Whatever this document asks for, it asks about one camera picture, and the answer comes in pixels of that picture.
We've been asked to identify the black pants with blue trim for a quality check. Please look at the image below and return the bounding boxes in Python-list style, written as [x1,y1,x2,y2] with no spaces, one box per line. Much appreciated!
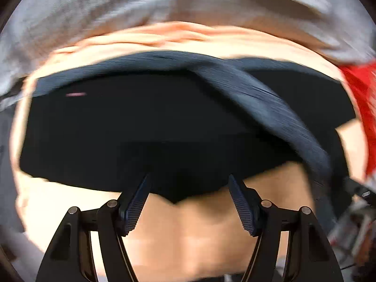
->
[20,51,355,231]

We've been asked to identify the peach blanket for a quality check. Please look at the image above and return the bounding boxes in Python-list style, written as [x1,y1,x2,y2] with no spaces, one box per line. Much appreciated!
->
[8,20,370,282]

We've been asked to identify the red embroidered pillow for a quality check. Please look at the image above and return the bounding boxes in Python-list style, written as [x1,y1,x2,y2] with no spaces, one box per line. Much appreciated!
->
[340,60,375,176]

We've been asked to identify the grey striped duvet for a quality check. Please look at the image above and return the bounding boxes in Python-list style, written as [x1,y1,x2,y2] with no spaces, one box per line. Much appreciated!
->
[1,0,375,232]

